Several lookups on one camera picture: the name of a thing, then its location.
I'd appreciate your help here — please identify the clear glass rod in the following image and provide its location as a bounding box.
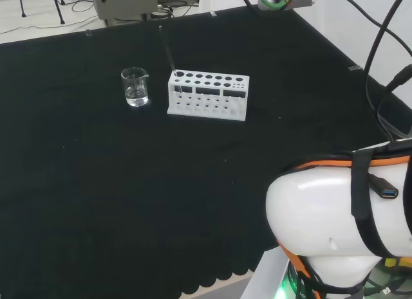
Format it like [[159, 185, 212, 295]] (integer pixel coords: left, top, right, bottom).
[[158, 25, 183, 95]]

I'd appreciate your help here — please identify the white test tube rack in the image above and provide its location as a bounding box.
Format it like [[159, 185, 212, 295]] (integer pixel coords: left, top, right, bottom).
[[166, 69, 250, 122]]

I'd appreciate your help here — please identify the small clear glass beaker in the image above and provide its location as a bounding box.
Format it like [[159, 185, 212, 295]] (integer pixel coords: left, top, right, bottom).
[[120, 66, 150, 108]]

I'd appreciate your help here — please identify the black bench cloth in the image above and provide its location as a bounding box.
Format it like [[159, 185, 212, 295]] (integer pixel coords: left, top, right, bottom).
[[0, 0, 412, 296]]

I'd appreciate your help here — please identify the grey equipment box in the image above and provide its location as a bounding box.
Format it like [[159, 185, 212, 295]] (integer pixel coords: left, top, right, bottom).
[[92, 0, 159, 27]]

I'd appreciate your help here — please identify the yellow stop button box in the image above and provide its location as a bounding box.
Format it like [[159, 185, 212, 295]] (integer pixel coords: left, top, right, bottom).
[[382, 256, 412, 269]]

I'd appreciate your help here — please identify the orange cable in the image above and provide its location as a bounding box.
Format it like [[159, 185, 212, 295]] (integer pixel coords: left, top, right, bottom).
[[276, 155, 412, 299]]

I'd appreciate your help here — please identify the black coiled floor cable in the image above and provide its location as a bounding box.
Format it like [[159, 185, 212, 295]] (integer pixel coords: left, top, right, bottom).
[[150, 0, 201, 22]]

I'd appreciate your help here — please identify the thick black cable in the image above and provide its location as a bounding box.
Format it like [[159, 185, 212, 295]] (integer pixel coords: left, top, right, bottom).
[[364, 0, 412, 144]]

